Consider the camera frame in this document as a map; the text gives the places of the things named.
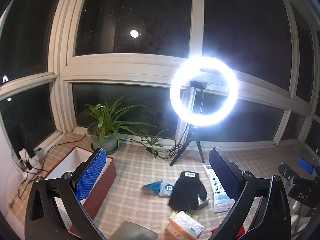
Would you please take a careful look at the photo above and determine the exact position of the yellow-green cleaning cloth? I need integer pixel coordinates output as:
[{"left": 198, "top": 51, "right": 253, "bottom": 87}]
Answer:
[{"left": 171, "top": 210, "right": 198, "bottom": 222}]

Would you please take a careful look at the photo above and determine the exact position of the olive green cloth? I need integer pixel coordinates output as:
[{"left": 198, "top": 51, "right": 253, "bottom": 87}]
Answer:
[{"left": 110, "top": 221, "right": 158, "bottom": 240}]

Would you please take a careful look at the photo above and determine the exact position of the black power cable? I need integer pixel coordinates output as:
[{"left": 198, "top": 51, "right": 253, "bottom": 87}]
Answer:
[{"left": 7, "top": 133, "right": 91, "bottom": 200}]

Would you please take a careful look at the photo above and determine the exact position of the red cloth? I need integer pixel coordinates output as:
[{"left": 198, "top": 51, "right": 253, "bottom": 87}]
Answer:
[{"left": 211, "top": 226, "right": 247, "bottom": 240}]

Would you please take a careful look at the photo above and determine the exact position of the black ring light cable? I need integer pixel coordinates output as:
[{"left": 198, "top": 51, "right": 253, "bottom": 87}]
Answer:
[{"left": 117, "top": 120, "right": 191, "bottom": 160}]

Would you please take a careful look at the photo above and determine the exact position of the white power strip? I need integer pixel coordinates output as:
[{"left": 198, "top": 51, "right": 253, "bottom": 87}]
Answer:
[{"left": 19, "top": 149, "right": 48, "bottom": 176}]

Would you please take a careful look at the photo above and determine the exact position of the white window frame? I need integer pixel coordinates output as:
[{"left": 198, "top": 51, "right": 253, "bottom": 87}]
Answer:
[{"left": 0, "top": 0, "right": 320, "bottom": 155}]

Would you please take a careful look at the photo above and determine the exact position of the grey wipe packet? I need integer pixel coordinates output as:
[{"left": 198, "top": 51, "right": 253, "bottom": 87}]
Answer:
[{"left": 159, "top": 181, "right": 175, "bottom": 197}]

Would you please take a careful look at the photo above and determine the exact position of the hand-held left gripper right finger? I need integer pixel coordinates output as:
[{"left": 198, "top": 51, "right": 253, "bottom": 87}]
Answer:
[{"left": 209, "top": 147, "right": 293, "bottom": 240}]

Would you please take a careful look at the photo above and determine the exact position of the white and blue packet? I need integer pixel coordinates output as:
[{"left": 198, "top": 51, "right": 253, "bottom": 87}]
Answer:
[{"left": 203, "top": 164, "right": 237, "bottom": 213}]

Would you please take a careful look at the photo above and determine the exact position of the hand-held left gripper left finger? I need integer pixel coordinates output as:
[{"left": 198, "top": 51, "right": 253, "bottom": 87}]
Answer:
[{"left": 24, "top": 148, "right": 110, "bottom": 240}]

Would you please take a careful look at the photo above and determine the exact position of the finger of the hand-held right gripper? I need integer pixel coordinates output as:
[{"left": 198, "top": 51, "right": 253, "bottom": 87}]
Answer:
[
  {"left": 297, "top": 157, "right": 316, "bottom": 174},
  {"left": 278, "top": 162, "right": 298, "bottom": 183}
]

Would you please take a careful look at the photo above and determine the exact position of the white orange tissue pack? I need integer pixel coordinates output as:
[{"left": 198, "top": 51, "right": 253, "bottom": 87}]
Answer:
[{"left": 166, "top": 211, "right": 206, "bottom": 240}]

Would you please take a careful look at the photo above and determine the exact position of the dark red cardboard box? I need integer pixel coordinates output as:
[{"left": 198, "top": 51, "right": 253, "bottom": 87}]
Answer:
[{"left": 44, "top": 145, "right": 117, "bottom": 235}]

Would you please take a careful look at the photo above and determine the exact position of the person's right hand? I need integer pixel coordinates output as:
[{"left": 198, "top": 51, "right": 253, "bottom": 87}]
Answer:
[{"left": 291, "top": 200, "right": 313, "bottom": 233}]

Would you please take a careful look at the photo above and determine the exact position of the small black plug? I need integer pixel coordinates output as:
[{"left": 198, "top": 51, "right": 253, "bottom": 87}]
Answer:
[{"left": 26, "top": 144, "right": 37, "bottom": 159}]

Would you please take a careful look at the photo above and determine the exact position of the grey-green plant pot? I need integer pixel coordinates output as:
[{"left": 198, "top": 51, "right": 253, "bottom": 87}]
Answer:
[{"left": 87, "top": 122, "right": 120, "bottom": 153}]

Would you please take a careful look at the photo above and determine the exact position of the small printed packet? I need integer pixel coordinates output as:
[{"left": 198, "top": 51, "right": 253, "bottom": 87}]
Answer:
[{"left": 197, "top": 195, "right": 210, "bottom": 208}]

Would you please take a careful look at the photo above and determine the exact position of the white ring light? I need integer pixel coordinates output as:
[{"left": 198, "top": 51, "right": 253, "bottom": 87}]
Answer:
[{"left": 170, "top": 56, "right": 239, "bottom": 128}]

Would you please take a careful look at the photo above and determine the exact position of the black knit glove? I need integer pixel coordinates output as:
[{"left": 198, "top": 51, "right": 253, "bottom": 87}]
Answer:
[{"left": 167, "top": 171, "right": 208, "bottom": 212}]

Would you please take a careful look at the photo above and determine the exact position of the dark pot saucer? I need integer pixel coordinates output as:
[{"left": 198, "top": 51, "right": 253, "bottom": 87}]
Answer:
[{"left": 90, "top": 142, "right": 121, "bottom": 155}]

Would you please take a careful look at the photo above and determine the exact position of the green spider plant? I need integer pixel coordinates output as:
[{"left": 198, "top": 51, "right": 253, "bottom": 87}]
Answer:
[{"left": 85, "top": 95, "right": 171, "bottom": 158}]

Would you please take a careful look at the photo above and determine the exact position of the blue folding funnel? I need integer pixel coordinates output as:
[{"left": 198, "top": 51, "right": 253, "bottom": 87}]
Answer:
[{"left": 142, "top": 180, "right": 164, "bottom": 194}]

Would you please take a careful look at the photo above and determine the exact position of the black phone holder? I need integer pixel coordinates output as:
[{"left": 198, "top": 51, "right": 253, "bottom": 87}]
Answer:
[{"left": 190, "top": 80, "right": 208, "bottom": 89}]

